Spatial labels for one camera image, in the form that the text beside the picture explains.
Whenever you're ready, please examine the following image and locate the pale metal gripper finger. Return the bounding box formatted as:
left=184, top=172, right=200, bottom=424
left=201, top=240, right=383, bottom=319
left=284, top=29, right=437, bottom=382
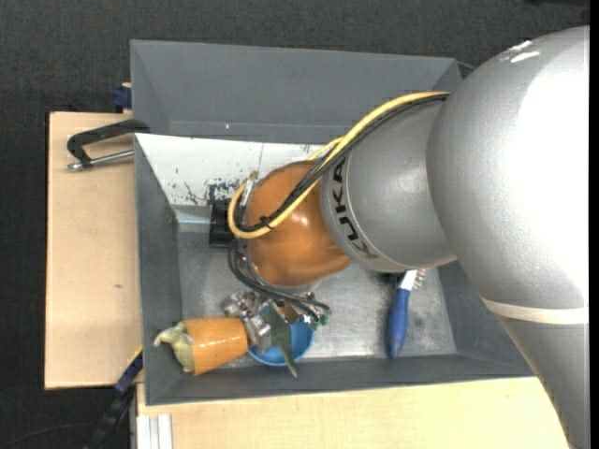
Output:
left=261, top=307, right=300, bottom=379
left=240, top=315, right=274, bottom=350

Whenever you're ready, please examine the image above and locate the blue bowl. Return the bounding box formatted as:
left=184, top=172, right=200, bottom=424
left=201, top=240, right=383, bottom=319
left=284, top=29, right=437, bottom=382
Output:
left=246, top=320, right=315, bottom=368

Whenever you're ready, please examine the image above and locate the orange toy carrot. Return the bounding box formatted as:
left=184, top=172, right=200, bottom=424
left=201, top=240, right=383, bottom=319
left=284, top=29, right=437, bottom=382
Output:
left=153, top=316, right=250, bottom=377

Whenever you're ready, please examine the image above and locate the blue and white toothbrush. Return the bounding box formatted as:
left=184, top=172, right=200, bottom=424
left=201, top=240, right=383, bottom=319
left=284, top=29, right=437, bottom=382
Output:
left=385, top=268, right=426, bottom=360

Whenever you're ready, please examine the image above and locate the pale cardboard board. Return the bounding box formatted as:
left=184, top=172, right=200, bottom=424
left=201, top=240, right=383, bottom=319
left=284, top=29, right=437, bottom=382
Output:
left=44, top=110, right=144, bottom=391

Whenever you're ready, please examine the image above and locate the grey metal bin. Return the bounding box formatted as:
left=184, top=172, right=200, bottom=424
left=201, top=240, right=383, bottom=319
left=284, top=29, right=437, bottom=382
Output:
left=128, top=38, right=535, bottom=406

